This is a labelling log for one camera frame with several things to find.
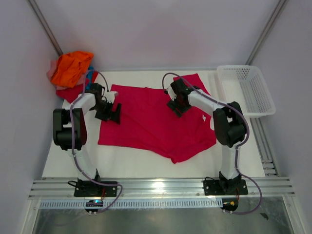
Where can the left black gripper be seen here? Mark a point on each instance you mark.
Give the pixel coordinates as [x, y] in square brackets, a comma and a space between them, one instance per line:
[113, 115]

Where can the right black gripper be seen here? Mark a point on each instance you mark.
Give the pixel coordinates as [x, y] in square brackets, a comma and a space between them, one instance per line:
[173, 106]

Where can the magenta pink t-shirt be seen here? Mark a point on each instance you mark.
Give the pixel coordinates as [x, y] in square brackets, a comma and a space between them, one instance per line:
[146, 122]

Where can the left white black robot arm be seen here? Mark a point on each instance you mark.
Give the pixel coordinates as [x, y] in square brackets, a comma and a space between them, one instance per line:
[70, 134]

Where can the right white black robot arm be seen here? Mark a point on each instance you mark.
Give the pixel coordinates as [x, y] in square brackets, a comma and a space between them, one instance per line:
[230, 127]

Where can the red t-shirt at bottom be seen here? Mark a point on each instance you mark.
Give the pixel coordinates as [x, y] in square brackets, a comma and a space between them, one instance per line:
[70, 94]

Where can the blue t-shirt in pile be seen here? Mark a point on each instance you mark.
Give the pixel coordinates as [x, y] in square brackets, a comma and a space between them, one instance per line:
[90, 73]

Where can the orange folded t-shirt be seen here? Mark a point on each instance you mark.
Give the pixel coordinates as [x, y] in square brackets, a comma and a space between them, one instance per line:
[68, 69]

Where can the white perforated plastic basket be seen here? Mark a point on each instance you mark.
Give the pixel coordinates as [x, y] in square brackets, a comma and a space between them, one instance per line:
[246, 85]

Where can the pink t-shirt under orange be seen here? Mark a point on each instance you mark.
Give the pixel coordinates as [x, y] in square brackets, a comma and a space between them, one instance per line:
[50, 70]

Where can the left controller board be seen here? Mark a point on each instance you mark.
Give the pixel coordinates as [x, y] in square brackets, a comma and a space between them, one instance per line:
[93, 205]

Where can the controller board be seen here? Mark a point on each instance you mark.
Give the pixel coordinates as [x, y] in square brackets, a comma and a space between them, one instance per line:
[93, 205]
[229, 205]

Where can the right controller board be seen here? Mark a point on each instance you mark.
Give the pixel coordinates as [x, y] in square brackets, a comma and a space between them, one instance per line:
[229, 205]

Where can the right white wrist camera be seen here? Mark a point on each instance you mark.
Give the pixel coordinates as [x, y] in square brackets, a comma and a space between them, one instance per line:
[171, 93]

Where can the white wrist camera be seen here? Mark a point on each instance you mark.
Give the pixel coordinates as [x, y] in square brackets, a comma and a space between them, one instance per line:
[171, 93]
[110, 96]

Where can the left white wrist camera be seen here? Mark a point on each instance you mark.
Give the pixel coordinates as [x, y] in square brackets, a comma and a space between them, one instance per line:
[110, 96]

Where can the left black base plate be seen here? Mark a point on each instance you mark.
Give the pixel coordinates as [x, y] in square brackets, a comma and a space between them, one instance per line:
[90, 189]

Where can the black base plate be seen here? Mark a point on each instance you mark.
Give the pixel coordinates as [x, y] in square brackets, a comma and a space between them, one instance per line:
[90, 189]
[212, 187]

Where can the slotted grey cable duct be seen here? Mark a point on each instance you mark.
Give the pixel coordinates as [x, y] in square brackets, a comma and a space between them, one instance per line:
[135, 203]

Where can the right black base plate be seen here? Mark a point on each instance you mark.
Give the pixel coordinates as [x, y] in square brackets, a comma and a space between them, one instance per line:
[212, 187]

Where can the aluminium front rail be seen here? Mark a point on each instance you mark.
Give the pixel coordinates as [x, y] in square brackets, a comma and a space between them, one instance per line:
[156, 188]

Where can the left corner metal post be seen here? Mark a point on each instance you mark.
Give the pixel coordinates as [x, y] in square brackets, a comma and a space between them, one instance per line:
[45, 26]

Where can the corner metal post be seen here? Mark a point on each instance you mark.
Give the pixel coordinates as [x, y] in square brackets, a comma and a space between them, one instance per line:
[45, 26]
[272, 20]

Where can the right corner metal post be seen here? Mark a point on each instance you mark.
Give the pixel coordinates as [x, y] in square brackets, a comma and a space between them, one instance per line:
[272, 20]

